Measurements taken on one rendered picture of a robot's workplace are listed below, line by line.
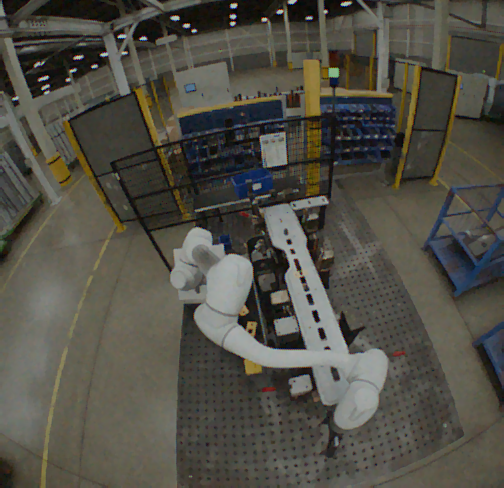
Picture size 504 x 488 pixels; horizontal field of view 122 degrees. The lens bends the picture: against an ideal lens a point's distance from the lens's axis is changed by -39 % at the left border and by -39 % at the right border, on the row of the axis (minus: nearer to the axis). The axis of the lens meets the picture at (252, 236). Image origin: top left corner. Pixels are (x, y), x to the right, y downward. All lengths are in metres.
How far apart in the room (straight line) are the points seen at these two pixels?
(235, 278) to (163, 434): 1.83
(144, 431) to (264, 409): 1.34
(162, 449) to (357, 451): 1.56
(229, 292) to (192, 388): 0.85
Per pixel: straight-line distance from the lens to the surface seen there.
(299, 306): 1.21
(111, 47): 5.32
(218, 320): 0.80
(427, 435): 1.59
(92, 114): 3.33
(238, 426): 1.39
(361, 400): 0.68
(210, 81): 7.64
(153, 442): 2.37
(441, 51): 8.31
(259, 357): 0.77
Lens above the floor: 2.07
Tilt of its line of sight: 44 degrees down
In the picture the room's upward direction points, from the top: 11 degrees counter-clockwise
